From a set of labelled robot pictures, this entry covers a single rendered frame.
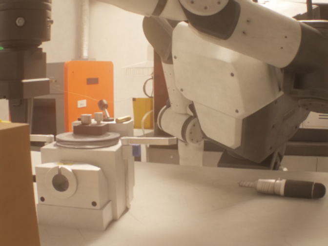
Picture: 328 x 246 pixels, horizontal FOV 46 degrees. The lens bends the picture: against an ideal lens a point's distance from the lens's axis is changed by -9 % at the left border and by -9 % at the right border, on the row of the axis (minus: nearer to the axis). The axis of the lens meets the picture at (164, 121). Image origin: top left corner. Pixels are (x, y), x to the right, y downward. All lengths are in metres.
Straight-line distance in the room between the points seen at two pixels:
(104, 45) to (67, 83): 1.93
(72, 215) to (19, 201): 0.29
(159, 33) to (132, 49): 2.56
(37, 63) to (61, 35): 3.35
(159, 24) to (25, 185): 0.80
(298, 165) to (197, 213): 1.53
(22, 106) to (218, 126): 0.46
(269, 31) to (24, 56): 0.36
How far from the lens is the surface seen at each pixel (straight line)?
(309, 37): 0.69
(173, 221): 0.53
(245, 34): 0.63
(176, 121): 1.10
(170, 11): 0.60
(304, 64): 0.69
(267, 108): 0.82
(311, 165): 2.05
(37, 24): 0.56
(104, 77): 2.05
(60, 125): 1.83
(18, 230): 0.21
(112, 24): 3.65
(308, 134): 2.12
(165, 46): 0.99
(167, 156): 2.18
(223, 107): 0.83
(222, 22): 0.60
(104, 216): 0.49
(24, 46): 0.57
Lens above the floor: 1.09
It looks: 7 degrees down
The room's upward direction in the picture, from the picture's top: straight up
